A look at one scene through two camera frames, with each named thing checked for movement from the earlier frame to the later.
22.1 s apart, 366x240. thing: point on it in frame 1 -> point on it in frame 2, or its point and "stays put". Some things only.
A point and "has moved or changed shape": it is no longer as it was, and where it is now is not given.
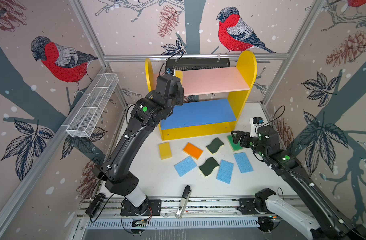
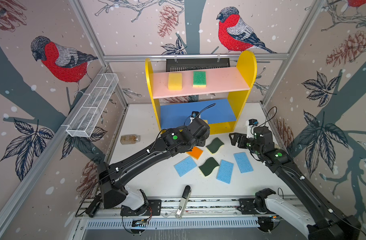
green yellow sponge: (234, 147) has moved or changed shape
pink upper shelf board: (202, 81) stays put
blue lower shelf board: (199, 113) stays put
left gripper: (180, 93) -> (203, 139)
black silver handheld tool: (184, 201) stays put
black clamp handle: (95, 205) stays put
